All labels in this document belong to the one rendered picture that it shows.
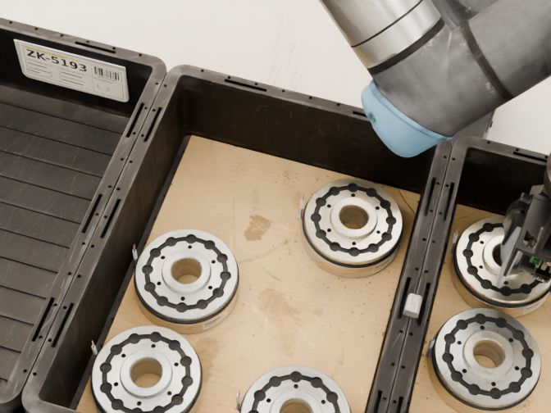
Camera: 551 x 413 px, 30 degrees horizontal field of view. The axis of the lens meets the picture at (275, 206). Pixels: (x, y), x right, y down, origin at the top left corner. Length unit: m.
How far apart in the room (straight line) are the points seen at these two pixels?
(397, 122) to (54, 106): 0.47
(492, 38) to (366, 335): 0.34
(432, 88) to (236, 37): 0.60
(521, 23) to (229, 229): 0.40
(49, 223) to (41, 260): 0.05
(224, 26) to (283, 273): 0.48
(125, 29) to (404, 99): 0.65
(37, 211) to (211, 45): 0.41
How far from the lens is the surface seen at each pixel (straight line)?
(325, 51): 1.40
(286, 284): 1.05
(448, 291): 1.06
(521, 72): 0.84
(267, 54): 1.39
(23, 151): 1.16
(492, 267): 1.04
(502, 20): 0.84
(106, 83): 1.13
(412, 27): 0.84
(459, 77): 0.84
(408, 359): 0.91
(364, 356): 1.02
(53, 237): 1.09
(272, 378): 0.97
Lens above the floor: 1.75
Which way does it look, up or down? 58 degrees down
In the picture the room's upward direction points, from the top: 4 degrees clockwise
